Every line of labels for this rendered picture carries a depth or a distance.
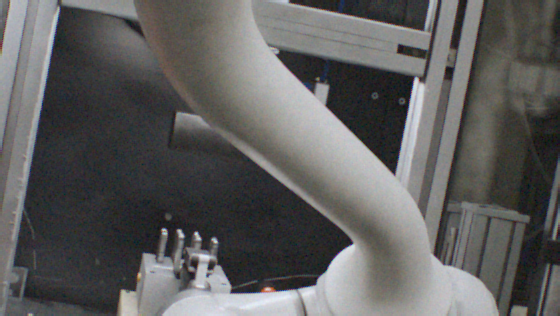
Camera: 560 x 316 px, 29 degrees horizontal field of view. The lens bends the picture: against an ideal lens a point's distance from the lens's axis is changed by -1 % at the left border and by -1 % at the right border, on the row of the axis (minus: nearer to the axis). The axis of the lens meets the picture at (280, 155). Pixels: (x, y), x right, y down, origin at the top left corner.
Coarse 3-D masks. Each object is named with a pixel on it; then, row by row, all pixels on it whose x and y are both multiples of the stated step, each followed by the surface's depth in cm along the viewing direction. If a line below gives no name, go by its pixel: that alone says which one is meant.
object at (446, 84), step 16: (32, 0) 103; (32, 16) 103; (32, 32) 103; (448, 64) 110; (16, 80) 103; (448, 80) 109; (16, 96) 103; (416, 96) 112; (448, 96) 110; (16, 112) 103; (432, 144) 110; (0, 160) 104; (432, 160) 110; (0, 176) 104; (400, 176) 112; (432, 176) 110; (0, 192) 104; (0, 208) 104
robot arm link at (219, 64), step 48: (144, 0) 60; (192, 0) 58; (240, 0) 61; (192, 48) 61; (240, 48) 63; (192, 96) 65; (240, 96) 65; (288, 96) 68; (240, 144) 69; (288, 144) 69; (336, 144) 71; (336, 192) 73; (384, 192) 75; (384, 240) 78; (336, 288) 85; (384, 288) 82; (432, 288) 84; (480, 288) 89
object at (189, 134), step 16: (176, 112) 124; (176, 128) 124; (192, 128) 124; (208, 128) 124; (176, 144) 124; (192, 144) 124; (208, 144) 124; (224, 144) 125; (224, 160) 125; (240, 160) 125
